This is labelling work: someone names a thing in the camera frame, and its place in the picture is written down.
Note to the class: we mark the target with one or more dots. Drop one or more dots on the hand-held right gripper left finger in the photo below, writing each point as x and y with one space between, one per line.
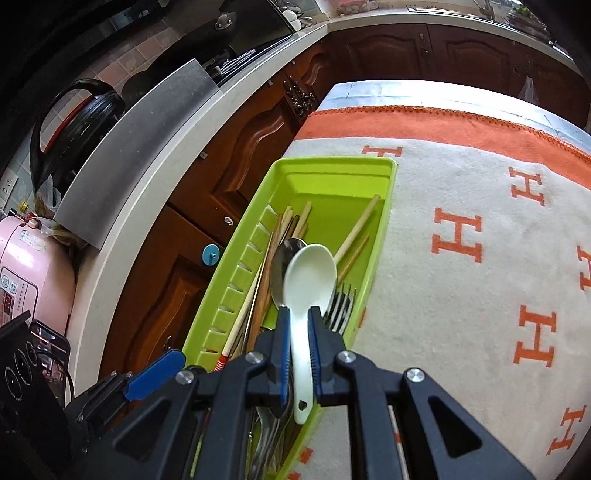
282 350

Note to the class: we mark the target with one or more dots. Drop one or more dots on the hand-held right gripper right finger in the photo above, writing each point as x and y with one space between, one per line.
315 350

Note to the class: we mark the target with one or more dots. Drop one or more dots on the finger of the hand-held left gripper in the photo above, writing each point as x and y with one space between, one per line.
154 374

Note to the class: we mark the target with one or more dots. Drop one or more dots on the brown wooden chopstick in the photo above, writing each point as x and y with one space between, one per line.
284 226
265 286

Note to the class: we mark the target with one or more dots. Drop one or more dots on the white ceramic spoon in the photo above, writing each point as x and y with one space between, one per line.
309 277

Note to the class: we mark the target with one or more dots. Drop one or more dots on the light wooden chopstick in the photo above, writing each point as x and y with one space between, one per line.
302 219
353 256
358 226

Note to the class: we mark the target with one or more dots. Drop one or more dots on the green plastic utensil tray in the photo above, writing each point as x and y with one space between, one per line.
332 184

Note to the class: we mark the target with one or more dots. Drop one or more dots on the black box with dials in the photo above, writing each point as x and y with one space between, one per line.
23 383

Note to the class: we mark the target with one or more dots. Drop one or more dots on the white kitchen countertop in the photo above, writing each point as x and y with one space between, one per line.
101 286

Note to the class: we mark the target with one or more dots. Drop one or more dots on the orange and white printed blanket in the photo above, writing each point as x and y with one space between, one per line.
415 300

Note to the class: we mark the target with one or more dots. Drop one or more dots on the blue cabinet hook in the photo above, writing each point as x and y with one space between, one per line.
211 254

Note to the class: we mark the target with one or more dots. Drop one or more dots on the pink rice cooker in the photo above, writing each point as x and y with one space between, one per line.
32 258

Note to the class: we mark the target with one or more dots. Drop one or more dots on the brown wooden base cabinets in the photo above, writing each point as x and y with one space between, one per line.
240 138

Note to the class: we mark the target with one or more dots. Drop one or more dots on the stainless steel panel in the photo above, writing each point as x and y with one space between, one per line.
138 147

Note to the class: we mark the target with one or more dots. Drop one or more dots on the light blue table cover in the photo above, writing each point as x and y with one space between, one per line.
415 92

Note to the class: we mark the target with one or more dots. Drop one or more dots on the gas stove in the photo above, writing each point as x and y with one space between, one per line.
231 64

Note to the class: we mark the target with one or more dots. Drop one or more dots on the hanging white plastic bag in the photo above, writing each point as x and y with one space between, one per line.
527 90

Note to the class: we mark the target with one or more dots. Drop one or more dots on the black range hood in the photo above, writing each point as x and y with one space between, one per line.
46 46

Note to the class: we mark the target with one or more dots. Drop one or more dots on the steel basin of greens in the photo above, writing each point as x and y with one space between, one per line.
526 23

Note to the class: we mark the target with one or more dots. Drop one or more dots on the white wall sockets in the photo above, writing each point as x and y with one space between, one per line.
7 189

